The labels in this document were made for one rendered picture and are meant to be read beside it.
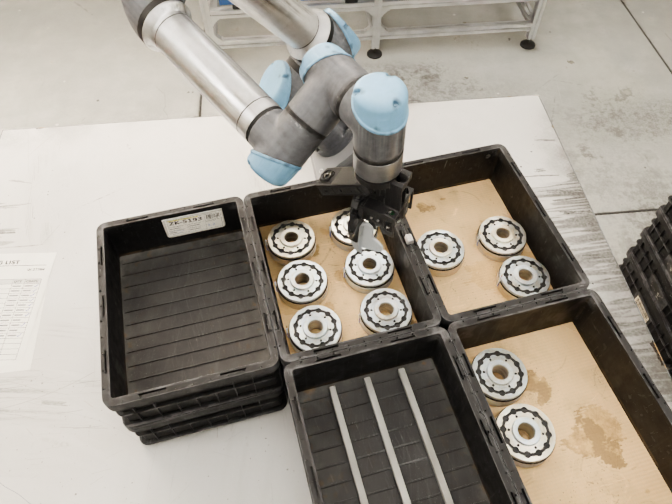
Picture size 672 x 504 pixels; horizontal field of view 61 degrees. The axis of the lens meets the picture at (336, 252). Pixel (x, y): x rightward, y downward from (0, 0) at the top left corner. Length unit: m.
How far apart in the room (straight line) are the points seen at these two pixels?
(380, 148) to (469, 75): 2.32
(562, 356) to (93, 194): 1.21
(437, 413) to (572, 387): 0.26
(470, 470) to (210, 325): 0.56
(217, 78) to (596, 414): 0.87
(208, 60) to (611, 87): 2.57
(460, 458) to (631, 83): 2.57
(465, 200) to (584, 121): 1.71
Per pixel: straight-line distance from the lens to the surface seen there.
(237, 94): 0.90
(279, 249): 1.20
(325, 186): 0.94
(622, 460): 1.15
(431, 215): 1.31
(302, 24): 1.24
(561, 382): 1.16
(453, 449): 1.06
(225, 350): 1.13
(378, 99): 0.75
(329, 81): 0.83
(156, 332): 1.18
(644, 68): 3.46
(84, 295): 1.45
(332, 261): 1.22
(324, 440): 1.05
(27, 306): 1.48
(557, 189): 1.63
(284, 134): 0.85
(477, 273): 1.24
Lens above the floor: 1.83
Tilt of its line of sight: 55 degrees down
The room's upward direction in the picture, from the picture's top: straight up
